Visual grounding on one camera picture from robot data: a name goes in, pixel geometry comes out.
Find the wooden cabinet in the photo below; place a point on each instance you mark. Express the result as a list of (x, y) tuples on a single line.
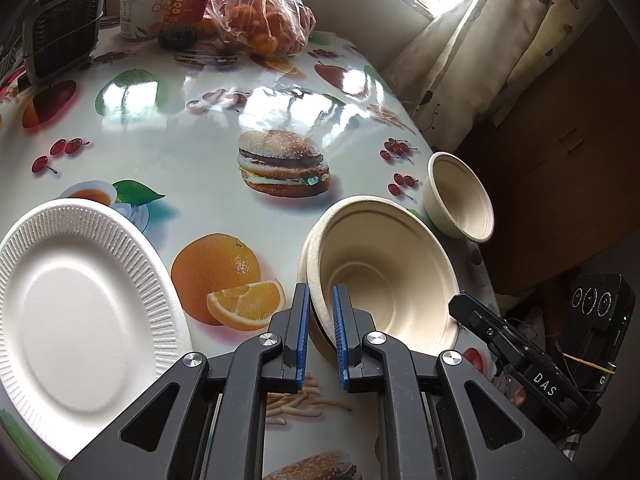
[(565, 160)]

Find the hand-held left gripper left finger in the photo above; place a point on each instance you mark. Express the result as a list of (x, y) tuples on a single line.
[(300, 340)]

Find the fruit print tablecloth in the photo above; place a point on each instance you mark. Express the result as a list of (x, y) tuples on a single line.
[(200, 125)]

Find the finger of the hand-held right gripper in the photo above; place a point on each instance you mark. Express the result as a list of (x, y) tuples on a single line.
[(520, 350)]

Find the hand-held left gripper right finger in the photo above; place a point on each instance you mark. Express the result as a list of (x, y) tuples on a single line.
[(340, 340)]

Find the white ribbed paper plate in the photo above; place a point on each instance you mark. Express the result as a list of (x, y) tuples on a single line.
[(75, 320)]

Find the red label glass jar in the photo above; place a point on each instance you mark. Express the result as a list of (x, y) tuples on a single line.
[(187, 5)]

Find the small beige paper bowl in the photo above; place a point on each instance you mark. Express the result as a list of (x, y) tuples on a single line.
[(462, 200)]

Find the plastic bag of oranges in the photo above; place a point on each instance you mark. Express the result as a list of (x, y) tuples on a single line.
[(270, 15)]

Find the large beige paper bowl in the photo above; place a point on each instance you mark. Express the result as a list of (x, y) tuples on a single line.
[(306, 265), (395, 280)]

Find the cream patterned curtain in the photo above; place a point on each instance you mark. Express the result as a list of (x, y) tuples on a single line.
[(480, 50)]

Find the white plastic tub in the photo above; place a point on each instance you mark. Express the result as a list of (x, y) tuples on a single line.
[(140, 10)]

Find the grey portable fan heater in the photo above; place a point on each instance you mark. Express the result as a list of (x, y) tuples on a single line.
[(62, 30)]

